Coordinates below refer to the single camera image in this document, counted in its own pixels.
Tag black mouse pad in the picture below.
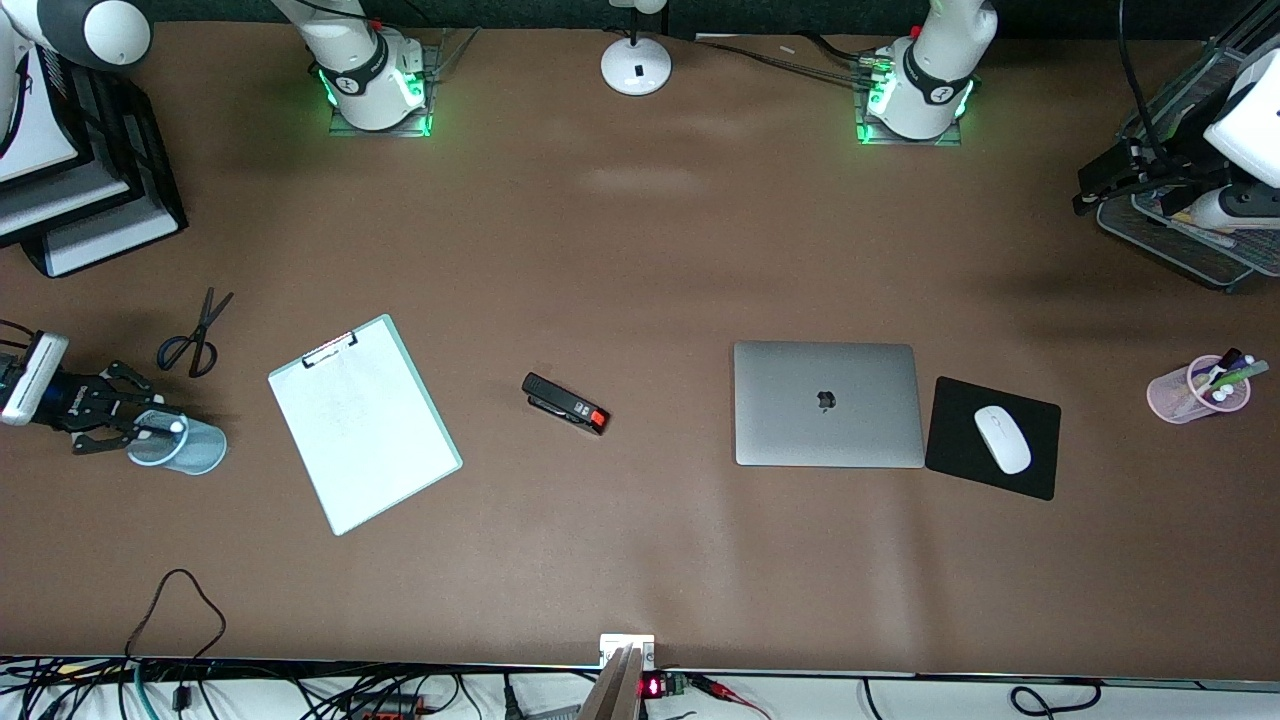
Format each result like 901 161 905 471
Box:
924 376 1062 502

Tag silver laptop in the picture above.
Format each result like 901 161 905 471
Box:
733 340 926 469

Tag light blue mesh cup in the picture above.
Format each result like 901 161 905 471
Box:
124 405 229 476

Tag red wire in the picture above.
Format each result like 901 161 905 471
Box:
690 674 773 720

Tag silver mesh desk tray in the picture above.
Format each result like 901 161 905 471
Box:
1095 40 1280 293

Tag black document tray stack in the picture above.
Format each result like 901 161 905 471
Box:
0 40 189 279

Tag brown cable loop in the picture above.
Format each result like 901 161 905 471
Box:
123 568 227 669

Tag pink mesh pen cup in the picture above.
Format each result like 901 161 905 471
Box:
1146 355 1253 425

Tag black cable tangle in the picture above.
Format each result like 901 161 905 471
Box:
0 658 471 720

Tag black stapler red tip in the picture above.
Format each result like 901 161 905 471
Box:
521 372 611 437

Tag beige camera pole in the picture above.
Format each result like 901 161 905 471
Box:
578 645 644 720

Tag white computer mouse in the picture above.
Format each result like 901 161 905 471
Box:
974 405 1033 476

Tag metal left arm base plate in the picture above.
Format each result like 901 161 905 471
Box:
853 60 967 149

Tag green marker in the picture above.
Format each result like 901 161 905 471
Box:
1212 360 1271 393

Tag white mount block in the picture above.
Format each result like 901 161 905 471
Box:
599 634 656 669

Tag white lamp base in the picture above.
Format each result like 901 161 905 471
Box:
600 0 673 97

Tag mint green clipboard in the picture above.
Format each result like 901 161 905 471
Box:
267 313 464 538

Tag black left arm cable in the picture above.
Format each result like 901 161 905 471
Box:
1118 0 1166 161

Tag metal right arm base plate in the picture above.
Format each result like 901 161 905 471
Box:
328 42 435 139

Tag black scissors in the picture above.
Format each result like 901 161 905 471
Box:
156 287 236 379

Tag white paper sheet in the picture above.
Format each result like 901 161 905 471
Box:
270 322 456 531
48 205 179 276
0 45 81 181

